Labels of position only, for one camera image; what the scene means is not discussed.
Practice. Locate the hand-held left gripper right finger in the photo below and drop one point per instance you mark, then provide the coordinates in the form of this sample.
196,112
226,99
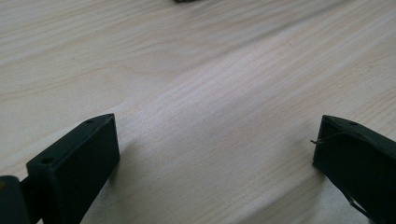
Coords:
361,165

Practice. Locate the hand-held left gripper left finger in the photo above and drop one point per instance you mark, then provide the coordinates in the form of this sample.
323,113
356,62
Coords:
77,165

